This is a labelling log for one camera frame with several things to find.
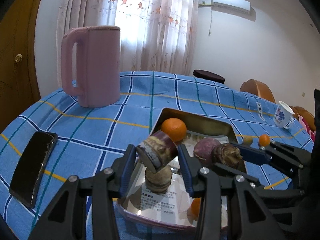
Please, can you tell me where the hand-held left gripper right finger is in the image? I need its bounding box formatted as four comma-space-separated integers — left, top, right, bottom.
177, 144, 287, 240

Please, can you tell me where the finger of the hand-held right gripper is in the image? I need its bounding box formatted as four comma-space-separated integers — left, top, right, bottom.
210, 162, 304, 195
230, 141, 304, 174

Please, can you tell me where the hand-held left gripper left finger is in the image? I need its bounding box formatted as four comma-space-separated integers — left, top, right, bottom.
29, 144, 137, 240

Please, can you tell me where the round purple fruit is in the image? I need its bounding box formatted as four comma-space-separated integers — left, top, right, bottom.
194, 138, 222, 160

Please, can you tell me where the small orange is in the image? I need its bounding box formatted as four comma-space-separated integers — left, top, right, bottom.
187, 197, 202, 222
258, 134, 271, 147

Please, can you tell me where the large orange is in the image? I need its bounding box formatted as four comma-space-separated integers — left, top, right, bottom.
161, 118, 187, 142

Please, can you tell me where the rectangular metal tin box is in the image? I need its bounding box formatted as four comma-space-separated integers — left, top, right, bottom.
117, 107, 248, 229

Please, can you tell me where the printed paper leaflet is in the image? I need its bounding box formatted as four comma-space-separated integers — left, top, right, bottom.
136, 131, 229, 224

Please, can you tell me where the white mug with blue print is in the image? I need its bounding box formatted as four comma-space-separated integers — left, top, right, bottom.
273, 101, 295, 129

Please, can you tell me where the blue plaid tablecloth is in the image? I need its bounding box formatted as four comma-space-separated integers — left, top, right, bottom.
0, 70, 315, 240

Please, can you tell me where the pink floral pillow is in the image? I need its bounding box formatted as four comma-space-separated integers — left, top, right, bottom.
299, 115, 317, 132

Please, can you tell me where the brown leather armchair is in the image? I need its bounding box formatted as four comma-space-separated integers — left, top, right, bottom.
239, 79, 276, 103

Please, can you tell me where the dark round stool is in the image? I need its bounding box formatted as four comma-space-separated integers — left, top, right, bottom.
193, 69, 225, 85

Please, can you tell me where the black smartphone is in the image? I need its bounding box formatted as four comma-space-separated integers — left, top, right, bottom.
9, 131, 58, 208

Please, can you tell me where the pink electric kettle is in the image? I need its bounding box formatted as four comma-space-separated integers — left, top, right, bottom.
61, 25, 121, 108

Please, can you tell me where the wooden door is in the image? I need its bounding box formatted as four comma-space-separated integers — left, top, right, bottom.
0, 0, 50, 133

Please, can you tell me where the sheer floral curtain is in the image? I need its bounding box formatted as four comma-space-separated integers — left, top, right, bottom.
57, 0, 200, 77

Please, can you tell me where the white air conditioner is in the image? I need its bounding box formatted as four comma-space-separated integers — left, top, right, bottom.
211, 0, 251, 14

